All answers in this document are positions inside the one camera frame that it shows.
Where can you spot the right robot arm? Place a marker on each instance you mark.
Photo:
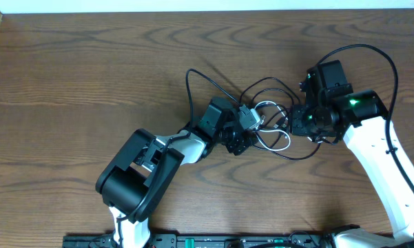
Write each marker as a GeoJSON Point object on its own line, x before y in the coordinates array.
{"type": "Point", "coordinates": [366, 129]}

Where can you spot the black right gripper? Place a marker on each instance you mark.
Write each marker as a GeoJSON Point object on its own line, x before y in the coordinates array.
{"type": "Point", "coordinates": [297, 127]}

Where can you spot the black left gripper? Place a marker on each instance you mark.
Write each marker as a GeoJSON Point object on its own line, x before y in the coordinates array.
{"type": "Point", "coordinates": [239, 146]}

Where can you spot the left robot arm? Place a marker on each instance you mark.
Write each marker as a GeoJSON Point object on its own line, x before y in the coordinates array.
{"type": "Point", "coordinates": [134, 182]}

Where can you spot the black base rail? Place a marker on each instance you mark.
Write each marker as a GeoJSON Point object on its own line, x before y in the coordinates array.
{"type": "Point", "coordinates": [192, 241]}

